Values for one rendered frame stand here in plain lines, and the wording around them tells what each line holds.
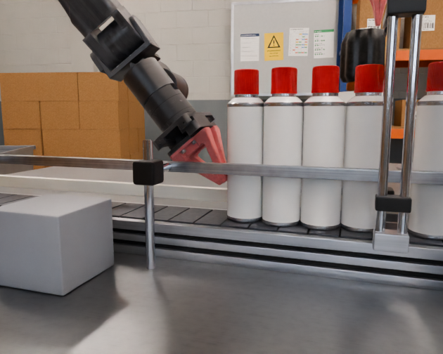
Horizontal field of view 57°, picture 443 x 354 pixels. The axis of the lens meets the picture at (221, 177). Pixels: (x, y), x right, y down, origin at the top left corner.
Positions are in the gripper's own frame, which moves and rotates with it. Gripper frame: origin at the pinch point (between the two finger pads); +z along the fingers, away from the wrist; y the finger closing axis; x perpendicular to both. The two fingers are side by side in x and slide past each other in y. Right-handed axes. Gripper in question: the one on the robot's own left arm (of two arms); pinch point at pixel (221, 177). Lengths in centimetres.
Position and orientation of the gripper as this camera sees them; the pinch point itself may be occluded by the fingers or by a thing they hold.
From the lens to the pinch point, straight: 57.7
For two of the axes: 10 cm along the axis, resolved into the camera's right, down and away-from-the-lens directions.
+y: 3.1, -1.6, 9.4
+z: 6.1, 7.9, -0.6
